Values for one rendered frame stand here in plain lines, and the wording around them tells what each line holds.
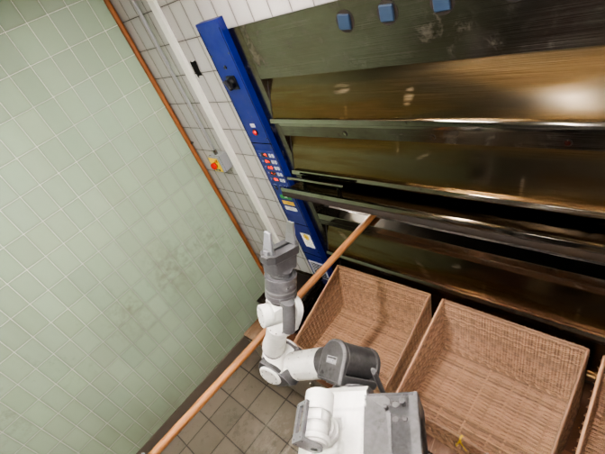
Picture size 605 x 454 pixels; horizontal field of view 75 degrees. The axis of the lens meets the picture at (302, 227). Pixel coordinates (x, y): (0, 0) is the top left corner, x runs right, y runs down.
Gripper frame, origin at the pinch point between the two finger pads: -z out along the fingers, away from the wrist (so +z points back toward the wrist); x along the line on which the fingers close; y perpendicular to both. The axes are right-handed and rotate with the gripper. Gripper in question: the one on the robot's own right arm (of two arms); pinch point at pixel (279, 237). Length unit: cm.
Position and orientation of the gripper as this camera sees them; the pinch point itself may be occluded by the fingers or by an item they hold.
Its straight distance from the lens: 102.5
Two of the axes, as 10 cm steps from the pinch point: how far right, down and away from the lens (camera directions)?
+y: -7.6, -2.7, 5.9
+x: -6.5, 3.1, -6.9
